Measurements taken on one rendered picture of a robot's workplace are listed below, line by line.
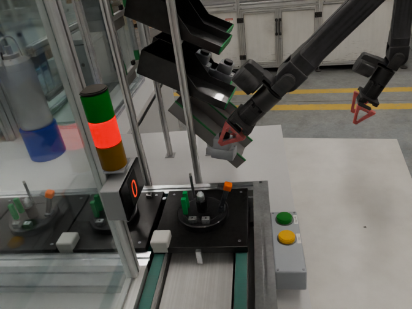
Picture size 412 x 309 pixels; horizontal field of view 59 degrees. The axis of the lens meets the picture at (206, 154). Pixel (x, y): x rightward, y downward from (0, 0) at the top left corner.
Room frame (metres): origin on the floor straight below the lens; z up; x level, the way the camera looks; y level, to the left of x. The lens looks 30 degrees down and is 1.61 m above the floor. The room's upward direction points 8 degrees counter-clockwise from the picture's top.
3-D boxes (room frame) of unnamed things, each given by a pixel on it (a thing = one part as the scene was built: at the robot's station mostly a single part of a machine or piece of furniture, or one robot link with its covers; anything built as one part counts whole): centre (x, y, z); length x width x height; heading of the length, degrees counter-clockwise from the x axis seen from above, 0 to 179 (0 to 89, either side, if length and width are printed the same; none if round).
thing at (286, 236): (0.67, -0.17, 0.96); 0.04 x 0.04 x 0.02
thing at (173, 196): (0.79, 0.03, 0.96); 0.24 x 0.24 x 0.02; 80
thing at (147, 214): (0.83, 0.28, 1.01); 0.24 x 0.24 x 0.13; 80
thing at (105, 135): (0.62, 0.18, 1.33); 0.05 x 0.05 x 0.05
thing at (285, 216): (0.74, -0.18, 0.96); 0.04 x 0.04 x 0.02
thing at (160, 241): (0.71, 0.14, 0.97); 0.05 x 0.05 x 0.04; 80
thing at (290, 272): (0.67, -0.17, 0.93); 0.21 x 0.07 x 0.06; 170
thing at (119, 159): (0.62, 0.18, 1.28); 0.05 x 0.05 x 0.05
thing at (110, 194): (0.62, 0.18, 1.29); 0.12 x 0.05 x 0.25; 170
